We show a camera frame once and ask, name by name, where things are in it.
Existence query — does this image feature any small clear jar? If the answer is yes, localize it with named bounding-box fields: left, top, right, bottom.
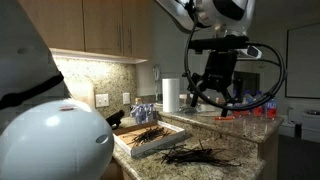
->
left=179, top=93, right=188, bottom=107

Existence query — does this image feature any white paper towel roll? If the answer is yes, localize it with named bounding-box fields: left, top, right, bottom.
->
left=162, top=78, right=181, bottom=113

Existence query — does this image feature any white outlet plate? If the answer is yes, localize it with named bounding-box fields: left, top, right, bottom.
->
left=122, top=92, right=131, bottom=105

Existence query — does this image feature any orange marker pen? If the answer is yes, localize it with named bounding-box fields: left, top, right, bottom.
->
left=213, top=115, right=236, bottom=121

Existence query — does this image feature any dark glass bowl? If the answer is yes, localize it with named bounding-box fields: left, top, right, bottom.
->
left=179, top=104, right=201, bottom=115

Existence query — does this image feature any white low cabinet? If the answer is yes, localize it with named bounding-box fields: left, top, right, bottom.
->
left=278, top=104, right=320, bottom=144

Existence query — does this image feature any wooden wall cabinet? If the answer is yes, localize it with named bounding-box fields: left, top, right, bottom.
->
left=18, top=0, right=154, bottom=62

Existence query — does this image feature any pack of small water bottles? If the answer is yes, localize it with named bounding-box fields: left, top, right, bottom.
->
left=129, top=103, right=158, bottom=125

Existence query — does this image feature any white wall board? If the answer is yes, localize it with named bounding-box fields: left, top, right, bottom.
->
left=285, top=22, right=320, bottom=100

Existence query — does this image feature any black cable tie heap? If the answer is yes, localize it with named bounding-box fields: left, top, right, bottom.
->
left=128, top=125, right=173, bottom=148
left=159, top=139, right=242, bottom=168

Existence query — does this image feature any dark wall screen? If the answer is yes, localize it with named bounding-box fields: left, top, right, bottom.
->
left=233, top=70, right=261, bottom=98

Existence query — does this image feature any white wall outlet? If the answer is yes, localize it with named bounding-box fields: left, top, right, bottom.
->
left=95, top=93, right=110, bottom=108

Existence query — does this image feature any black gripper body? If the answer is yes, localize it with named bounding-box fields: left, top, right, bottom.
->
left=199, top=49, right=239, bottom=93

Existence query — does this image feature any white rectangular tray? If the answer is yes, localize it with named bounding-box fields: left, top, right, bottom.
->
left=112, top=120, right=187, bottom=158

